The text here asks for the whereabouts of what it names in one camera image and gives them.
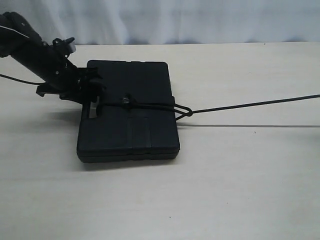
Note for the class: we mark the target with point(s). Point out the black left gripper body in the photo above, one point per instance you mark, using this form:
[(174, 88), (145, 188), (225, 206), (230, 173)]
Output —
[(67, 83)]

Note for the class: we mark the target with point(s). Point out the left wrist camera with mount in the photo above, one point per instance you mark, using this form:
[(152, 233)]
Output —
[(65, 47)]

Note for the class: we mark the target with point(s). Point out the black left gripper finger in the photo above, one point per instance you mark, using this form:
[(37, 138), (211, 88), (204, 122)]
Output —
[(89, 94), (91, 80)]

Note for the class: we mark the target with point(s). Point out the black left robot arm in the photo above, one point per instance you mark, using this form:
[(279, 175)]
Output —
[(48, 61)]

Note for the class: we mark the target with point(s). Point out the black plastic carrying case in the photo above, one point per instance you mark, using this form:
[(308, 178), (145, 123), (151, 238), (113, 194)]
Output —
[(134, 116)]

